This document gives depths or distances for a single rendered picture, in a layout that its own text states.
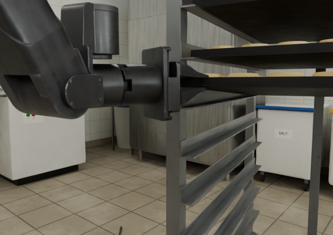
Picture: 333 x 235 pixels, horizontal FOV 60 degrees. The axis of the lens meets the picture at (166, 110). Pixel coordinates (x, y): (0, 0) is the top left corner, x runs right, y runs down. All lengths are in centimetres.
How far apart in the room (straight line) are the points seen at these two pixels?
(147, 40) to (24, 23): 315
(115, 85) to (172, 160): 24
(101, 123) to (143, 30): 181
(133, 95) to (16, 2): 17
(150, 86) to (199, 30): 260
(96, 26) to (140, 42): 314
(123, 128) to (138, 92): 394
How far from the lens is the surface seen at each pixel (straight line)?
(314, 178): 115
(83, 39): 35
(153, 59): 41
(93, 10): 36
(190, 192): 61
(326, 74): 45
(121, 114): 429
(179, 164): 55
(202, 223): 70
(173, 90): 40
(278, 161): 294
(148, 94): 39
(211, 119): 288
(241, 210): 100
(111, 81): 36
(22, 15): 29
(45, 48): 29
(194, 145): 60
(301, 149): 286
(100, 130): 466
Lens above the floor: 100
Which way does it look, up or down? 6 degrees down
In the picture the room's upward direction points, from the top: straight up
